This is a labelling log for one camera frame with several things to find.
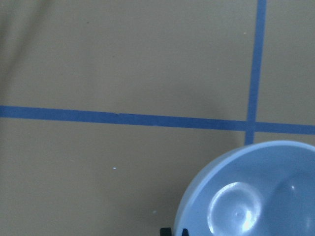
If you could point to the blue bowl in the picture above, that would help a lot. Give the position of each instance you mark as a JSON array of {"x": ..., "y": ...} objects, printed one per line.
[{"x": 266, "y": 189}]

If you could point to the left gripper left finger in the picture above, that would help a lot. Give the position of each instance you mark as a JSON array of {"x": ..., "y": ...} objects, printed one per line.
[{"x": 165, "y": 232}]

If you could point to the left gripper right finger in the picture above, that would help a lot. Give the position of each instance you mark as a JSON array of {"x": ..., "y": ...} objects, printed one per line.
[{"x": 185, "y": 232}]

